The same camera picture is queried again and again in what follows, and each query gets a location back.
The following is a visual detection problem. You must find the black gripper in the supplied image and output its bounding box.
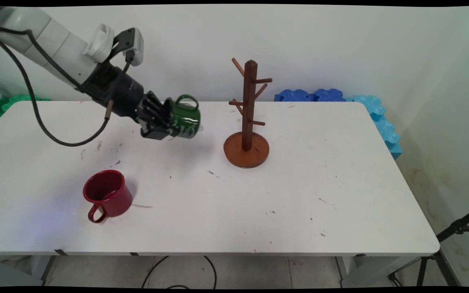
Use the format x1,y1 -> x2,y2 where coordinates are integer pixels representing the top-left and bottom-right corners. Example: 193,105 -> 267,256
82,63 -> 175,141

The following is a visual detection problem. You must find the green enamel mug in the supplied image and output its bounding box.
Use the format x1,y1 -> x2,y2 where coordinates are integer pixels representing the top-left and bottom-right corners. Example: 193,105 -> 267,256
164,94 -> 202,140

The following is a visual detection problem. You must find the red enamel mug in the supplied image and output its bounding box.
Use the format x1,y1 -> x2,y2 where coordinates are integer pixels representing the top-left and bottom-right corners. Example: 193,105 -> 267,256
82,170 -> 133,223

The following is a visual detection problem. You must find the brown wooden mug tree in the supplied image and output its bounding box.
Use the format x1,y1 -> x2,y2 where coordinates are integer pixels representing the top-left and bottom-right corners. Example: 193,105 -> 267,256
223,58 -> 274,168

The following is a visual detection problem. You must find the green foam mat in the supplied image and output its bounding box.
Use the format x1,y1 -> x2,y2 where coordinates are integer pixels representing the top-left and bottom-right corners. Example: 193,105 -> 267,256
0,94 -> 51,121

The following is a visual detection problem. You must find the dark blue foam mat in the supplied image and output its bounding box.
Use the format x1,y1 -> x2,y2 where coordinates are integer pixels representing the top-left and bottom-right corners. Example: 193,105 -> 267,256
274,88 -> 347,102

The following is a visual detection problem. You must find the light blue foam mat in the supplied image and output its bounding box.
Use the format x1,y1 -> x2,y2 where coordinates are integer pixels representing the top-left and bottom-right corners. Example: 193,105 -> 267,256
344,95 -> 403,160

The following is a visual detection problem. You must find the white table leg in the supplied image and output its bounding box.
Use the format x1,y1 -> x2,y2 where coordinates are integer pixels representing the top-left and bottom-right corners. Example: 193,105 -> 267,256
335,255 -> 366,285

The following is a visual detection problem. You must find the black tripod stand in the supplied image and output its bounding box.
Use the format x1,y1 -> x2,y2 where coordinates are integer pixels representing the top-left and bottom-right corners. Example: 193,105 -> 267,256
388,203 -> 469,287

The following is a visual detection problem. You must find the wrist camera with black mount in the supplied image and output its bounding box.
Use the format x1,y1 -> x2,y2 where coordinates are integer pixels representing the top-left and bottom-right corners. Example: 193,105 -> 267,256
114,27 -> 145,67

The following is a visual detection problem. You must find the black camera cable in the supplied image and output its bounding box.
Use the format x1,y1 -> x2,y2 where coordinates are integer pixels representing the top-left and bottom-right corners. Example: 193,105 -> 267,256
0,25 -> 134,147

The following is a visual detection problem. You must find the black floor cable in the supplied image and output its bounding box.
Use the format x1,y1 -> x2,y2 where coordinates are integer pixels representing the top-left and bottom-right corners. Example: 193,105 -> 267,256
141,256 -> 218,290

